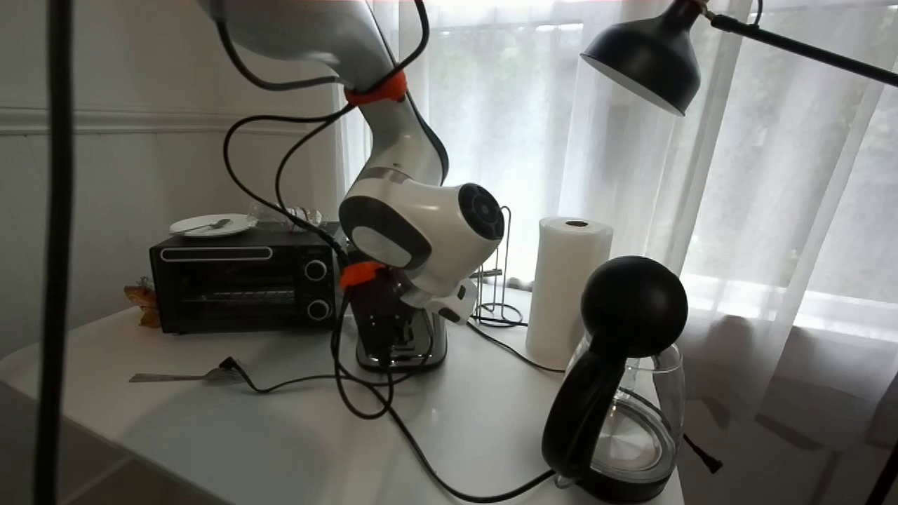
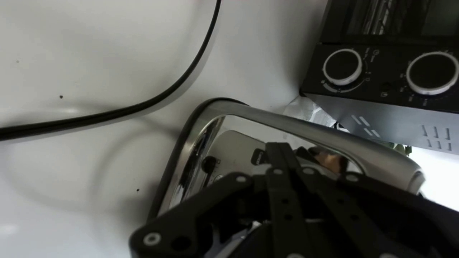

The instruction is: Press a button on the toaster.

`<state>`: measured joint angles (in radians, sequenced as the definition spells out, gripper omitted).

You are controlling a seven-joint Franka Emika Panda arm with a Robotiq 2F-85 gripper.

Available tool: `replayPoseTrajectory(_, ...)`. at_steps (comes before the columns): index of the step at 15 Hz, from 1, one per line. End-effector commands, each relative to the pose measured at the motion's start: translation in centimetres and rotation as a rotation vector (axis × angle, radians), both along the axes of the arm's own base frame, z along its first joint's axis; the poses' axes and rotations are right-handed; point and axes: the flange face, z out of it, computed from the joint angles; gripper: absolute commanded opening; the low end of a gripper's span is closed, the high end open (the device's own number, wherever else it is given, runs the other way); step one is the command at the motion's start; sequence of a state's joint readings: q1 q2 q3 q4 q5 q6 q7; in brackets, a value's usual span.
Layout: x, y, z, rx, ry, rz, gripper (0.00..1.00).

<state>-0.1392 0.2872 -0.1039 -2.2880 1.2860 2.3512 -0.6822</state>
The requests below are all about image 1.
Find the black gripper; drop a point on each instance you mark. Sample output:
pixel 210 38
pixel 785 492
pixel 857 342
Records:
pixel 387 303

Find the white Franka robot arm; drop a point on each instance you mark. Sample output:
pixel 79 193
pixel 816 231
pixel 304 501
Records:
pixel 422 224

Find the silver two-slot toaster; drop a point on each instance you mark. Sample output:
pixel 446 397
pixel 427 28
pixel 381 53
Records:
pixel 434 339

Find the black toaster oven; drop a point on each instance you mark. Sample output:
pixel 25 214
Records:
pixel 234 280

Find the white paper towel roll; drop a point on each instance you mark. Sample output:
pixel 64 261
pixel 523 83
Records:
pixel 566 289

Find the small utensil on plate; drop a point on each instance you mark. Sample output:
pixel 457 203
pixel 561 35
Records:
pixel 214 223

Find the metal spoon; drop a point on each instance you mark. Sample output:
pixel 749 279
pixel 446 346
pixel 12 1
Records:
pixel 172 377

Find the orange chips bag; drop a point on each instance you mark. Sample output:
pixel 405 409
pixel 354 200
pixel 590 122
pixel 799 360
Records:
pixel 145 303

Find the black vertical pole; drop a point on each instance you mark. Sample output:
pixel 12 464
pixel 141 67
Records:
pixel 54 280

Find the black desk lamp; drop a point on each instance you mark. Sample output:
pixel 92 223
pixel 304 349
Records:
pixel 649 56

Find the white sheer curtain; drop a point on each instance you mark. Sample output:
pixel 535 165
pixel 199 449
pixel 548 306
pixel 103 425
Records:
pixel 805 233

